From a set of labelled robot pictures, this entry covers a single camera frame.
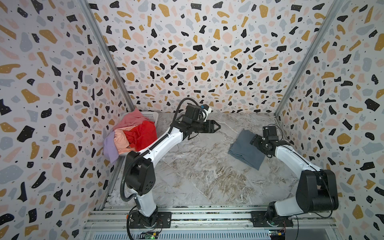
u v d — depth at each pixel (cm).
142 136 90
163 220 73
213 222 73
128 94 109
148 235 70
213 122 74
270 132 71
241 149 101
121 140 84
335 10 72
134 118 104
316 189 44
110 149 86
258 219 74
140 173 46
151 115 110
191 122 65
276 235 72
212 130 72
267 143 67
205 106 76
